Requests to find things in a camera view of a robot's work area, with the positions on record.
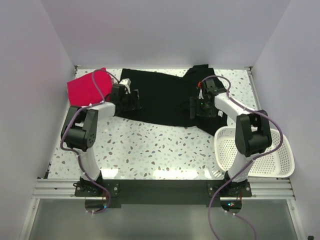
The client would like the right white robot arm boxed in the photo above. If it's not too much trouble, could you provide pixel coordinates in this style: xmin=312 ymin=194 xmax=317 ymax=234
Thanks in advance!
xmin=190 ymin=77 xmax=272 ymax=197

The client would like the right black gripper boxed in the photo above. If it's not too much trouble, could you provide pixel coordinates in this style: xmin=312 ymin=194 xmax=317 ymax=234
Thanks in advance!
xmin=190 ymin=96 xmax=216 ymax=121

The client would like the white perforated plastic basket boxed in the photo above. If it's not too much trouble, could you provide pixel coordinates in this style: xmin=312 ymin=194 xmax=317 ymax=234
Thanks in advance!
xmin=214 ymin=126 xmax=295 ymax=179

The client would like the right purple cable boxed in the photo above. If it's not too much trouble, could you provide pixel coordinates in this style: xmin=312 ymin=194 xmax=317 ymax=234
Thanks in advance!
xmin=207 ymin=75 xmax=285 ymax=240

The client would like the purple cable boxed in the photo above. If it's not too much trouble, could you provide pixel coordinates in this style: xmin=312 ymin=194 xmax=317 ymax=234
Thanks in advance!
xmin=207 ymin=75 xmax=285 ymax=240
xmin=60 ymin=69 xmax=121 ymax=213

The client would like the folded pink t shirt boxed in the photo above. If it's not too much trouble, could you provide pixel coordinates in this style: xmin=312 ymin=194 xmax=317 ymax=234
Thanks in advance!
xmin=67 ymin=67 xmax=113 ymax=107

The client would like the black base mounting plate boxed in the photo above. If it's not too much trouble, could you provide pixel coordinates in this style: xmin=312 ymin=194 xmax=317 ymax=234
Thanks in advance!
xmin=74 ymin=178 xmax=253 ymax=210

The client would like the black t shirt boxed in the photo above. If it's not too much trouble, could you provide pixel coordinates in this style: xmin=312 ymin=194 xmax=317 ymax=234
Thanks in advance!
xmin=118 ymin=64 xmax=228 ymax=135

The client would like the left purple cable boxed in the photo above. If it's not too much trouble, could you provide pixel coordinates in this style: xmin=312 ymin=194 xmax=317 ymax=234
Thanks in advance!
xmin=60 ymin=69 xmax=121 ymax=213

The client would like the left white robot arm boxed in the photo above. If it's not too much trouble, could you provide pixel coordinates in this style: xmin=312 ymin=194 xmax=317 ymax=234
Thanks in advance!
xmin=60 ymin=78 xmax=142 ymax=196

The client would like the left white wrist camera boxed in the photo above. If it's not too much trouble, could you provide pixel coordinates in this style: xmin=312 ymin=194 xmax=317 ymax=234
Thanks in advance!
xmin=119 ymin=78 xmax=131 ymax=94

